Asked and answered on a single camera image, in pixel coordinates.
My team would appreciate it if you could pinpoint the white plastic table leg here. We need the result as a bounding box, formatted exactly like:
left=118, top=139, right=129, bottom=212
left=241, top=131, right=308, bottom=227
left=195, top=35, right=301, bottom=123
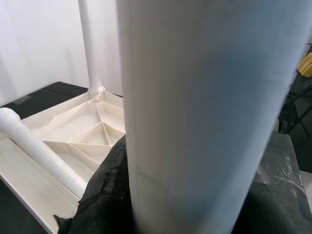
left=0, top=107, right=86, bottom=196
left=78, top=0, right=106, bottom=95
left=116, top=0, right=310, bottom=234

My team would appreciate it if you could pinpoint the white plastic table top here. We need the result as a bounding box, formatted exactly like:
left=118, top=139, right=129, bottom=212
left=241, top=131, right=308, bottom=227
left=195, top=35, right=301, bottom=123
left=0, top=89, right=128, bottom=234

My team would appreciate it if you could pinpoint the black metal stand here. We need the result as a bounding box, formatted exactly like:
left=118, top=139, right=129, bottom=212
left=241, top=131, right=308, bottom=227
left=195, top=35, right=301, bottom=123
left=276, top=73, right=312, bottom=134

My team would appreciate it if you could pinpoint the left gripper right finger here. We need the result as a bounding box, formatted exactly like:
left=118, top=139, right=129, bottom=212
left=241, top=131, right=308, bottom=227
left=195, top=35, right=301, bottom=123
left=233, top=131, right=308, bottom=234

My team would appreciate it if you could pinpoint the yellow block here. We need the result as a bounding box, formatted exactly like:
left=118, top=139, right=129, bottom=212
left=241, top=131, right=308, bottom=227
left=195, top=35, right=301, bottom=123
left=297, top=50, right=312, bottom=78

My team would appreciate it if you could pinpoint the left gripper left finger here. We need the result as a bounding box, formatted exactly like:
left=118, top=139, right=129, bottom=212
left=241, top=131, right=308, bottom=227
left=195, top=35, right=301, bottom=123
left=53, top=138, right=137, bottom=234

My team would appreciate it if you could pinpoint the black tablecloth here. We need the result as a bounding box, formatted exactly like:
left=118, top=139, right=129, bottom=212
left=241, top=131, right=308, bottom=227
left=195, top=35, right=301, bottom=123
left=0, top=81, right=125, bottom=234

